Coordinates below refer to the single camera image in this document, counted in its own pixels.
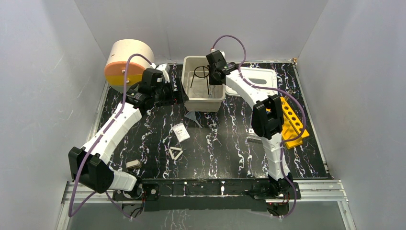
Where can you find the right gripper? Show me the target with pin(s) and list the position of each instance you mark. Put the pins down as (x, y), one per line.
(211, 81)

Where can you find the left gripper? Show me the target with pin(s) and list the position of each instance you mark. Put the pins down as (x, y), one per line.
(174, 90)

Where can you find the clear plastic funnel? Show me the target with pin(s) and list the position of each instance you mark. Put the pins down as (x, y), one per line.
(192, 116)

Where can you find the white paper tag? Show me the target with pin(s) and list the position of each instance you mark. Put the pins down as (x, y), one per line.
(180, 132)

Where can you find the white clay triangle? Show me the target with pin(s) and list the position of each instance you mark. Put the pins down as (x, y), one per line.
(175, 152)

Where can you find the yellow test tube rack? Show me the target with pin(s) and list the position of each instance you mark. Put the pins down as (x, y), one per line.
(292, 126)

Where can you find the clear acrylic tube rack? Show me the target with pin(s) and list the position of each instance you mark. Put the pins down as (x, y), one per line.
(252, 136)

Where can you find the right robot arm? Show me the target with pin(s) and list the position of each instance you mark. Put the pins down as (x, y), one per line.
(266, 120)

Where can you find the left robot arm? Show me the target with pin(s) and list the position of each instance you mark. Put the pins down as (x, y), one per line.
(89, 163)

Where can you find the beige plastic bin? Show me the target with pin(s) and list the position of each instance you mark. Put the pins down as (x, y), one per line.
(203, 97)

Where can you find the white bin lid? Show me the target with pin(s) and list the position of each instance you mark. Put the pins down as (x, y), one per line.
(261, 77)

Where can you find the round beige drawer cabinet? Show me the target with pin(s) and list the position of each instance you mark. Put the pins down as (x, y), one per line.
(126, 62)

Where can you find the small beige stopper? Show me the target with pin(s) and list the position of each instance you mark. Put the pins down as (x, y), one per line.
(135, 164)

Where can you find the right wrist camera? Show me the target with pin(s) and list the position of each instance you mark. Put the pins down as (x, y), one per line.
(217, 53)

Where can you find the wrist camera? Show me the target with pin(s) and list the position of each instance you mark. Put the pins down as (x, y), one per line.
(217, 53)
(164, 68)

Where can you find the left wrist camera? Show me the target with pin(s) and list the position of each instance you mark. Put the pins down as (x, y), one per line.
(164, 68)

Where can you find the black base frame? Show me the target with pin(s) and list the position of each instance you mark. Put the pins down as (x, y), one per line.
(210, 194)

